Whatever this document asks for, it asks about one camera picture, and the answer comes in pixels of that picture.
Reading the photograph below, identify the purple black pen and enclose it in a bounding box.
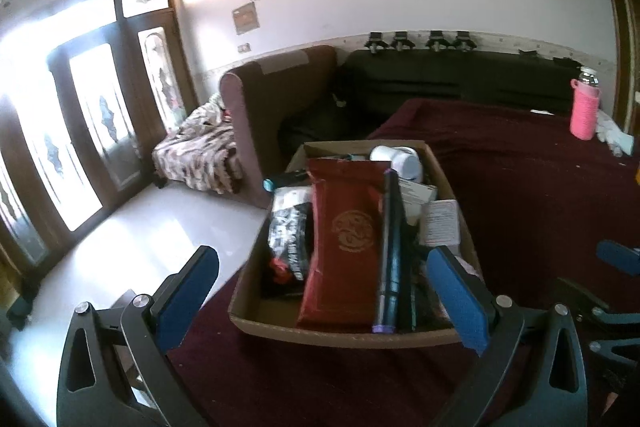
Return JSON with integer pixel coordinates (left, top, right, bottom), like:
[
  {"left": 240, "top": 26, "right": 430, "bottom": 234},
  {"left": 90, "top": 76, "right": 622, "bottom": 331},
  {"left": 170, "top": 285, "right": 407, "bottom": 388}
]
[{"left": 372, "top": 168, "right": 410, "bottom": 335}]

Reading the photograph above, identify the small white box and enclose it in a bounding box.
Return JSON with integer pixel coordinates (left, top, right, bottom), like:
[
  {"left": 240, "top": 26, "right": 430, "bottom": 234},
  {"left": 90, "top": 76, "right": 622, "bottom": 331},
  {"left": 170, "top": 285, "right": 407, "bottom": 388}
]
[{"left": 419, "top": 199, "right": 461, "bottom": 247}]

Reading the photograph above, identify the dark red packet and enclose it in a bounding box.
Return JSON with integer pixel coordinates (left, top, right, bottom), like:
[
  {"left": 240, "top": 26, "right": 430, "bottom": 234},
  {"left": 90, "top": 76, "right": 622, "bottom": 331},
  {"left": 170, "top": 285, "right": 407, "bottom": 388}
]
[{"left": 297, "top": 158, "right": 390, "bottom": 332}]

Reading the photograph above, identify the black and white snack bag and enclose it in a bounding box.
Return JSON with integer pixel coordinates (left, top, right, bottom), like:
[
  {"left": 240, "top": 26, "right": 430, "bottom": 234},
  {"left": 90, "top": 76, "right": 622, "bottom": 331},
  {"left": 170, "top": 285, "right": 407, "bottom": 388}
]
[{"left": 267, "top": 185, "right": 314, "bottom": 297}]

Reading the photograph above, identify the white pill bottle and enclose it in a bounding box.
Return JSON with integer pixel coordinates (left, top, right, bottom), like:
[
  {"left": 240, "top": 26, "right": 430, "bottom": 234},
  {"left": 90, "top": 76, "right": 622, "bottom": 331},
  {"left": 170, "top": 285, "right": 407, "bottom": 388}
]
[{"left": 369, "top": 145, "right": 423, "bottom": 183}]

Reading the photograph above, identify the white medicine box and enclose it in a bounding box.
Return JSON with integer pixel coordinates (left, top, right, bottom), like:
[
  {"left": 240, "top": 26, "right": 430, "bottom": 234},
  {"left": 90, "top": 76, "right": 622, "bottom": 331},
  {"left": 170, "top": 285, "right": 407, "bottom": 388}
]
[{"left": 399, "top": 179, "right": 438, "bottom": 227}]

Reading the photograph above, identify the black marker pen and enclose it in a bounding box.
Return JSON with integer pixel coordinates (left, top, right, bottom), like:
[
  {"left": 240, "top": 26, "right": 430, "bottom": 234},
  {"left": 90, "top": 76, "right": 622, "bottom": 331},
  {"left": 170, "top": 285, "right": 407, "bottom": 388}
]
[{"left": 262, "top": 169, "right": 308, "bottom": 193}]

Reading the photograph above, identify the dark red bedspread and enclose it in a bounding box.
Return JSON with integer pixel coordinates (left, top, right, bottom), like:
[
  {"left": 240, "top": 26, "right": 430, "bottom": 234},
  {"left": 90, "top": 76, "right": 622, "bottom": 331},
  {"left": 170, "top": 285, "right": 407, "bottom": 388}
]
[{"left": 169, "top": 99, "right": 639, "bottom": 426}]

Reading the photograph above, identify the white crumpled cloth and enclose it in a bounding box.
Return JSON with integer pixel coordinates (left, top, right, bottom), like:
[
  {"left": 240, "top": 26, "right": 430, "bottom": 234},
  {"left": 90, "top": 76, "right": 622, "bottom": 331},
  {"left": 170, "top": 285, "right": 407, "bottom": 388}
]
[{"left": 596, "top": 109, "right": 634, "bottom": 157}]

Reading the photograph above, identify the pink sleeved water bottle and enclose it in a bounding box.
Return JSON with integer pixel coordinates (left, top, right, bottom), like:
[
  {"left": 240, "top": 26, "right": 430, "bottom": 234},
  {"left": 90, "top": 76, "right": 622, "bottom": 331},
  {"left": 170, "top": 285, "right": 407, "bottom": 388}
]
[{"left": 570, "top": 66, "right": 600, "bottom": 141}]

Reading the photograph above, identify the patterned blanket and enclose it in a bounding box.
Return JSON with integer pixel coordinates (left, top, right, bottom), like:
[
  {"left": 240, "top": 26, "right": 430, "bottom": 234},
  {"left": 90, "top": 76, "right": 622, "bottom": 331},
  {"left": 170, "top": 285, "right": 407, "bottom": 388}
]
[{"left": 152, "top": 93, "right": 243, "bottom": 194}]

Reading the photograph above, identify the wooden glass door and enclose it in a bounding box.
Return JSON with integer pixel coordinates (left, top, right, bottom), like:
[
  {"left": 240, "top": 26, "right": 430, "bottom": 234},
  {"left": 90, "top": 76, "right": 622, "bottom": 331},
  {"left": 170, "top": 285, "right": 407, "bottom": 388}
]
[{"left": 1, "top": 0, "right": 196, "bottom": 273}]

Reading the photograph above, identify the black clamp on ledge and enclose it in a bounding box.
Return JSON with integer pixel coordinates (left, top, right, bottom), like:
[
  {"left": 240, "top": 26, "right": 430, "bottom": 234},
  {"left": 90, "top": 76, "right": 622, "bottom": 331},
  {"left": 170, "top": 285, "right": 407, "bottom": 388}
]
[
  {"left": 452, "top": 30, "right": 477, "bottom": 52},
  {"left": 425, "top": 30, "right": 451, "bottom": 52},
  {"left": 390, "top": 30, "right": 416, "bottom": 52},
  {"left": 364, "top": 31, "right": 390, "bottom": 54}
]

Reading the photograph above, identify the brown armchair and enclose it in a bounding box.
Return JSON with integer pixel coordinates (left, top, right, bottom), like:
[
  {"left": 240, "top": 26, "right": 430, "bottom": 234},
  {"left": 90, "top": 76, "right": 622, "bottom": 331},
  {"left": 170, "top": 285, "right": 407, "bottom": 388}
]
[{"left": 219, "top": 46, "right": 337, "bottom": 209}]

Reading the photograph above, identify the black sofa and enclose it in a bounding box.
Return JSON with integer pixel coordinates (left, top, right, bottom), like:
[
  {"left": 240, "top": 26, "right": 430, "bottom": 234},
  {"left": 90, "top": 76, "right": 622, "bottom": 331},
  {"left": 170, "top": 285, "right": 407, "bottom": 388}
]
[{"left": 277, "top": 50, "right": 582, "bottom": 160}]

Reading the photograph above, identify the small wall plaque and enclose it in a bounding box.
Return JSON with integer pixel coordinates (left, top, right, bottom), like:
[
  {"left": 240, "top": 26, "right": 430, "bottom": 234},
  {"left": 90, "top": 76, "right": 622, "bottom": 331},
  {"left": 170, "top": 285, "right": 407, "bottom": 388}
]
[{"left": 232, "top": 2, "right": 260, "bottom": 35}]

